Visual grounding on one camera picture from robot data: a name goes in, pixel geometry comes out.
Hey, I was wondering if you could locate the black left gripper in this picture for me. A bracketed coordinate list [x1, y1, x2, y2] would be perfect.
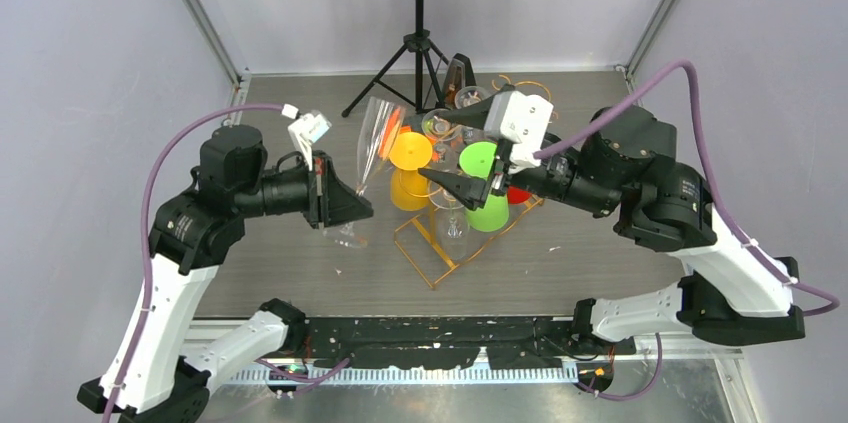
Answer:
[236, 148, 374, 227]

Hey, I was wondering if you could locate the red silicone wine glass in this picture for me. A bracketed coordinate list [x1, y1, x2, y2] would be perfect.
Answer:
[506, 187, 532, 205]

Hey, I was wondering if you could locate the clear tall flute glass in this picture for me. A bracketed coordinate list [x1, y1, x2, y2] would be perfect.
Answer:
[324, 96, 407, 250]

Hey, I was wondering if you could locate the gold wire wine glass rack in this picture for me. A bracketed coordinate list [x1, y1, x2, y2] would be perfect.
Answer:
[393, 115, 544, 289]

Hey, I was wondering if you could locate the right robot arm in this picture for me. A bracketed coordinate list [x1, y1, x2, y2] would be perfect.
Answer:
[424, 89, 805, 354]

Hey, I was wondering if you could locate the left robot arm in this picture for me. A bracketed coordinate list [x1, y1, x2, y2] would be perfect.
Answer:
[77, 125, 374, 422]

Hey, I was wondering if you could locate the green silicone wine glass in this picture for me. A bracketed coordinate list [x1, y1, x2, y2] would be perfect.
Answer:
[459, 141, 510, 233]

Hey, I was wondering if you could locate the clear wine glass back left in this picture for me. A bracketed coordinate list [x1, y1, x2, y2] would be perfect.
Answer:
[421, 109, 463, 171]

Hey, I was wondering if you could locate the clear wine glass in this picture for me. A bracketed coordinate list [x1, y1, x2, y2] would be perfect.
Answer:
[454, 85, 491, 109]
[421, 109, 463, 171]
[429, 183, 471, 262]

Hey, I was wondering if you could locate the clear wine glass back right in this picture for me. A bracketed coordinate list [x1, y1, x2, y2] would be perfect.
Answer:
[454, 85, 491, 109]

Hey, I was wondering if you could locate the yellow silicone wine glass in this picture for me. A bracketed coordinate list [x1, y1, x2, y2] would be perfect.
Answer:
[389, 131, 433, 212]

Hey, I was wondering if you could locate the clear wine glass front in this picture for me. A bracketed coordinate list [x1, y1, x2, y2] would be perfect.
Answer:
[429, 183, 471, 262]

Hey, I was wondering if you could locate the orange toy block piece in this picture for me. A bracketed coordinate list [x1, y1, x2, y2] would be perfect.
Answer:
[377, 108, 406, 161]

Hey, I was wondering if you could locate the black metronome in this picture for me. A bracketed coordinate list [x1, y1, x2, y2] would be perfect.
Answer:
[442, 53, 479, 109]

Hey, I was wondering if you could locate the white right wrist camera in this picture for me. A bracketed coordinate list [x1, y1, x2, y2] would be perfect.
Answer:
[483, 90, 553, 174]

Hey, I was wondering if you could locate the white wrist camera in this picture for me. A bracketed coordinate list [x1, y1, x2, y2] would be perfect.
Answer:
[281, 104, 332, 170]
[483, 90, 553, 174]

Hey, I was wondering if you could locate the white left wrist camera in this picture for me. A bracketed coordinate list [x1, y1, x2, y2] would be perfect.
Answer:
[281, 104, 332, 170]

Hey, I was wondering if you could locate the black taped front rail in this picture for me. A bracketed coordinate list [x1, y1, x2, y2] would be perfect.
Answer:
[283, 316, 602, 370]

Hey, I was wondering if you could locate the white slotted cable duct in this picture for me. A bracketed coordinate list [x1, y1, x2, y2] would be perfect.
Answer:
[227, 361, 578, 386]

